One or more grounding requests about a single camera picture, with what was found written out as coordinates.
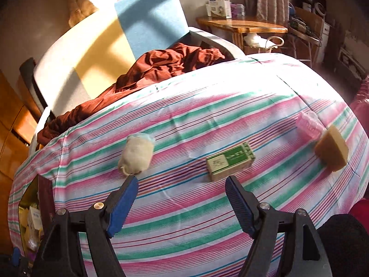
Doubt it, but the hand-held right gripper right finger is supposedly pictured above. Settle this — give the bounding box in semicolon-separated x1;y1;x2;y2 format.
225;175;332;277

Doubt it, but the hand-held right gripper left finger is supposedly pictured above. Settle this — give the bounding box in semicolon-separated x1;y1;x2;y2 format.
35;175;139;277

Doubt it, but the green cardboard box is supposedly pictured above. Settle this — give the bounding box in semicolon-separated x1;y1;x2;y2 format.
206;142;256;182

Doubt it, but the golden tin box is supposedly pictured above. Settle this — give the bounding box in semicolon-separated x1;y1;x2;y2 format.
17;176;56;254

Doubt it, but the cream fuzzy pouch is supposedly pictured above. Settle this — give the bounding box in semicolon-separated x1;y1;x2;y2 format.
118;133;155;176

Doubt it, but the pink green striped cloth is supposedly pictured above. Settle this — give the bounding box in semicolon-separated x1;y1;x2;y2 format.
8;52;369;277

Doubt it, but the pink plastic-wrapped bundle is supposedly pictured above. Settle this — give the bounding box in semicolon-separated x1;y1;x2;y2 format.
295;111;325;140

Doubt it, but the brown sponge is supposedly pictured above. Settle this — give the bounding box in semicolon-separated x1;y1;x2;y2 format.
314;125;349;172

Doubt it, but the person's dark clothing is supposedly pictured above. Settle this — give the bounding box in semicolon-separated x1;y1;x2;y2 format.
317;214;369;277

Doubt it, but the wooden wardrobe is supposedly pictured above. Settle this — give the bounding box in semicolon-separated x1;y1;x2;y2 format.
0;69;38;197

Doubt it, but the brown blanket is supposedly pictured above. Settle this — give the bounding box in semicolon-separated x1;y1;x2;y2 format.
37;43;225;151

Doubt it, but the pink quilt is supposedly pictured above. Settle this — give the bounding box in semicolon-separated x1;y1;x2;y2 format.
349;78;369;127

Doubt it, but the white cloth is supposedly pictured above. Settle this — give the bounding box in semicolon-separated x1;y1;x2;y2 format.
244;33;277;48

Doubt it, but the wooden side table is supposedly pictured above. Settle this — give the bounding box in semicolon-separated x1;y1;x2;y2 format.
196;16;289;55

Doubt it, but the cluttered wooden desk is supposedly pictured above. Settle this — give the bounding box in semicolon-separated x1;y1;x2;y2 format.
288;4;326;64

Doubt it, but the white carton box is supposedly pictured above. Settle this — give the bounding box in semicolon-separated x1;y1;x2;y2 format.
206;0;233;19

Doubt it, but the patterned brown curtain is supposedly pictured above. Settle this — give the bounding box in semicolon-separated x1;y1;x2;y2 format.
254;0;292;25

